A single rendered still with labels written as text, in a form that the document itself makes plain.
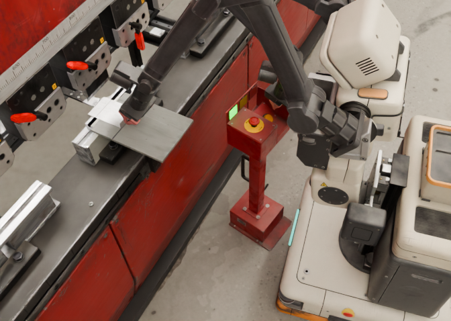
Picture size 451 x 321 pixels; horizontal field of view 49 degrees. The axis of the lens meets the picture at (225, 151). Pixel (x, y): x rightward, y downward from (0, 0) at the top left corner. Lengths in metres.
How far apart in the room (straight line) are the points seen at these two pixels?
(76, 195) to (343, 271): 1.09
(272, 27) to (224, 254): 1.51
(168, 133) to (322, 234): 0.91
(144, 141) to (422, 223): 0.88
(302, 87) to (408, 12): 2.62
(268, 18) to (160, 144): 0.60
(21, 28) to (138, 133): 0.50
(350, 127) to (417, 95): 1.92
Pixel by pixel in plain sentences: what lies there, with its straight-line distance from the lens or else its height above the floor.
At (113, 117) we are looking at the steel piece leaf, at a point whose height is 1.00.
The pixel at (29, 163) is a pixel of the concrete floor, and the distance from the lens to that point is 2.91.
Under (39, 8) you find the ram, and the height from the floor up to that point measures 1.47.
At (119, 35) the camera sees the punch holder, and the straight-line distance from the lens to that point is 1.49.
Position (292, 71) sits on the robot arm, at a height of 1.38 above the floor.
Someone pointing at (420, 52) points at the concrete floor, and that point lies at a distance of 3.43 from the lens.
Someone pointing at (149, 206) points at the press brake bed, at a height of 0.61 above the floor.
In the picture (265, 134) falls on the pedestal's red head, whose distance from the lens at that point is 1.77.
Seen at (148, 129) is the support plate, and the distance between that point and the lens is 1.53.
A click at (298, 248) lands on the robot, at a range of 2.10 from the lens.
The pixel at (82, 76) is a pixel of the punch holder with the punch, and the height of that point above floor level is 1.22.
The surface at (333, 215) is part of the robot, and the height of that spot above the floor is 0.28.
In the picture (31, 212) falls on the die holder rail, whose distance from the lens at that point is 1.50.
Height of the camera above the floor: 2.15
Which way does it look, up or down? 53 degrees down
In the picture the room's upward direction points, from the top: 3 degrees counter-clockwise
